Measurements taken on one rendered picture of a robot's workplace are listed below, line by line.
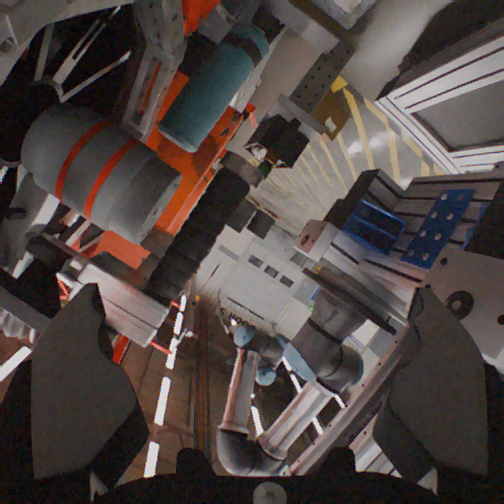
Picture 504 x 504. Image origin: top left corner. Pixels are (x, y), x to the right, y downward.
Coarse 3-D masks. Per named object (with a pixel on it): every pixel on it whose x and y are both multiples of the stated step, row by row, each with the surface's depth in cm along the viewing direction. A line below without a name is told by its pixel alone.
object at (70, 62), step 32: (64, 32) 49; (96, 32) 38; (128, 32) 45; (32, 64) 32; (64, 64) 37; (96, 64) 47; (128, 64) 52; (0, 96) 29; (32, 96) 40; (64, 96) 42; (96, 96) 58; (0, 128) 38; (0, 160) 37; (0, 192) 53; (0, 224) 50
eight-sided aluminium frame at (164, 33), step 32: (0, 0) 14; (32, 0) 15; (64, 0) 18; (96, 0) 21; (128, 0) 25; (160, 0) 31; (0, 32) 15; (32, 32) 17; (160, 32) 40; (0, 64) 17; (160, 96) 56; (128, 128) 62; (64, 224) 61
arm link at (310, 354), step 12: (300, 336) 78; (312, 336) 75; (324, 336) 74; (288, 348) 79; (300, 348) 76; (312, 348) 75; (324, 348) 74; (336, 348) 76; (288, 360) 77; (300, 360) 75; (312, 360) 75; (324, 360) 75; (336, 360) 78; (300, 372) 75; (312, 372) 75; (324, 372) 78
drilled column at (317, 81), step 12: (336, 48) 99; (348, 48) 100; (324, 60) 101; (336, 60) 100; (348, 60) 101; (312, 72) 100; (324, 72) 100; (336, 72) 101; (300, 84) 100; (312, 84) 101; (324, 84) 101; (300, 96) 103; (312, 96) 101; (312, 108) 102
